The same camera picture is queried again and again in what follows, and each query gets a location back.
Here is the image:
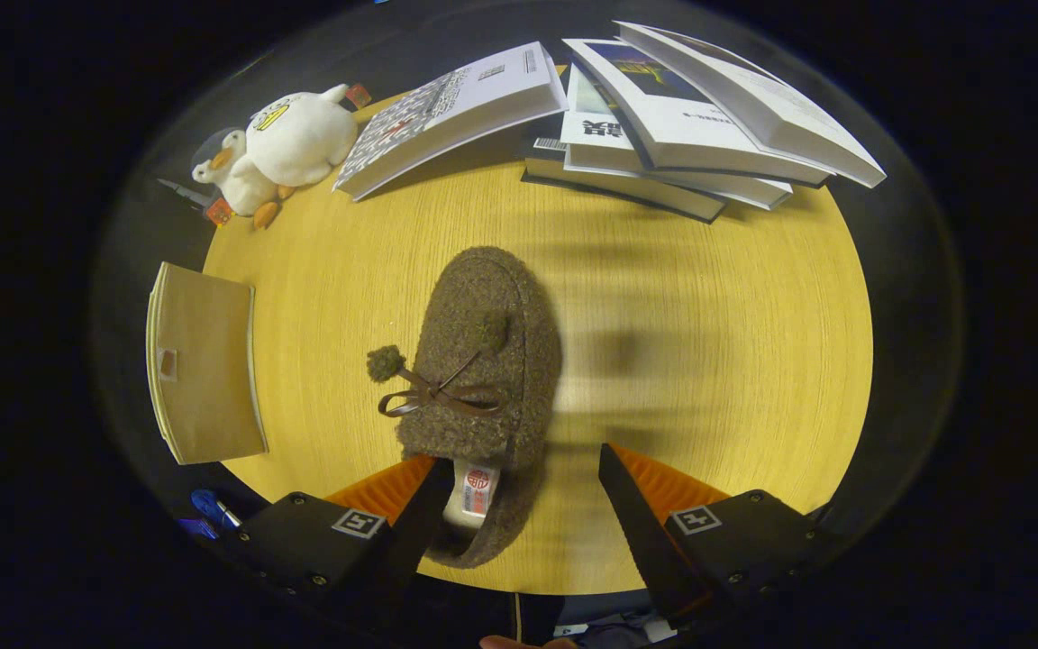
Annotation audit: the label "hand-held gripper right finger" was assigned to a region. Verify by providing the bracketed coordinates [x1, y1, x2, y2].
[598, 442, 844, 632]

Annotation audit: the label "beige fabric storage box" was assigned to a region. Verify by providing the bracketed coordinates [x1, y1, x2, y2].
[146, 261, 269, 466]

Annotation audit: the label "blue object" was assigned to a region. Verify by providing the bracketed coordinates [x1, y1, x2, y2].
[178, 489, 245, 540]

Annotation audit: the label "penguin plush toy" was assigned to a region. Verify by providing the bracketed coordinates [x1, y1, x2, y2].
[191, 128, 296, 230]

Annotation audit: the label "brown fuzzy shoe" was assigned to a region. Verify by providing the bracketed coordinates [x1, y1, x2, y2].
[366, 246, 563, 569]

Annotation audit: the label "grey patterned cover book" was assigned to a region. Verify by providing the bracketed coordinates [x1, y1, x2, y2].
[332, 41, 569, 202]

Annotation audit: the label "white duck plush toy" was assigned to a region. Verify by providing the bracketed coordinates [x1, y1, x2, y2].
[246, 84, 374, 188]

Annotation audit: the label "dark cover book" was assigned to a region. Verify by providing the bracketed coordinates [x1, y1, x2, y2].
[522, 135, 729, 224]

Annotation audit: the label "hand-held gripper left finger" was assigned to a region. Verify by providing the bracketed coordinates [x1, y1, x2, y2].
[222, 455, 457, 623]

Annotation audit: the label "white book black characters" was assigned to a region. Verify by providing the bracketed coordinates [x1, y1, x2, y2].
[560, 63, 795, 211]

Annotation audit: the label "white book dark portrait picture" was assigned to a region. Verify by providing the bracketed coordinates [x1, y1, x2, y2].
[614, 20, 888, 188]

